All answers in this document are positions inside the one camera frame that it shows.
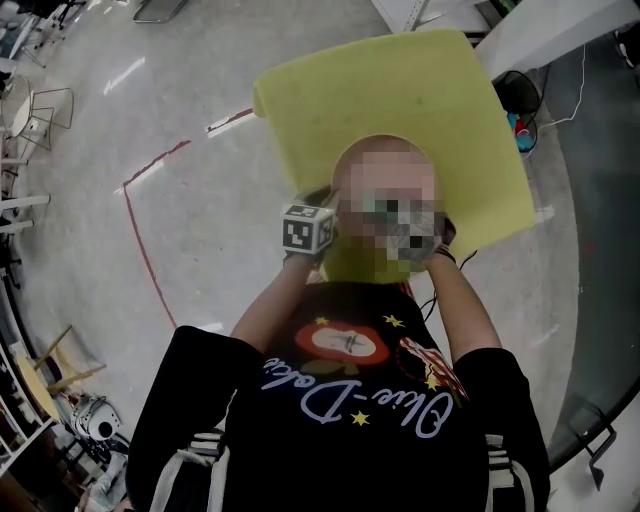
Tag black cable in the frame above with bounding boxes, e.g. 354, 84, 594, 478
418, 247, 481, 321

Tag white table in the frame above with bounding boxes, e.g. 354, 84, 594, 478
0, 192, 51, 234

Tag black metal stand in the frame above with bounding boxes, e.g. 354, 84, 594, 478
564, 404, 616, 491

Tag person's right forearm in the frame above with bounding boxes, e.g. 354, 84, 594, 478
424, 252, 504, 369

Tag white metal shelf rack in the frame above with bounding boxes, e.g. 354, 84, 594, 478
369, 0, 496, 36

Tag person's left forearm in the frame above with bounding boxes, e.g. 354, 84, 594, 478
229, 254, 314, 359

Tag black mesh waste bin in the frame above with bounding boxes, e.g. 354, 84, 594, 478
492, 69, 544, 159

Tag white mesh round chair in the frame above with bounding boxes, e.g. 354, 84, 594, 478
0, 74, 34, 141

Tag blue plastic trash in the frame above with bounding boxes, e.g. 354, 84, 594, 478
507, 112, 535, 155

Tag white cable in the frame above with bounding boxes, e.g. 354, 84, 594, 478
542, 43, 587, 131

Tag round yellow wooden stool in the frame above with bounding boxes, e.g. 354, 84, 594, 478
14, 324, 109, 421

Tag grey striped shoulder strap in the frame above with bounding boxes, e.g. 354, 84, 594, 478
483, 433, 529, 512
149, 429, 231, 512

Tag red floor tape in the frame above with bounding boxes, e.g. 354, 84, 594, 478
123, 107, 254, 329

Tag metal chair frame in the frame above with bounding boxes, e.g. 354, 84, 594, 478
132, 0, 191, 24

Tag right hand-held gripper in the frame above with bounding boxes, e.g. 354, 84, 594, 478
384, 199, 459, 264

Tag wire frame chair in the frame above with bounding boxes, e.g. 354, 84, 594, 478
29, 87, 75, 151

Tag large pink plate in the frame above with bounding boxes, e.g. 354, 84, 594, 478
330, 132, 445, 241

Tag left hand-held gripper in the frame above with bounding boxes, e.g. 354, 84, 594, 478
281, 184, 341, 266

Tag white storage shelf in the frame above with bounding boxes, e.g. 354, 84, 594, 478
0, 324, 56, 471

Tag white round appliance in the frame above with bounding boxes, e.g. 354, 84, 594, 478
69, 392, 124, 441

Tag person's black printed shirt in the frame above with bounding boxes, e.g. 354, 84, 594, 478
127, 279, 551, 512

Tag green tablecloth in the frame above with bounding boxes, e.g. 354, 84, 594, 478
252, 28, 536, 286

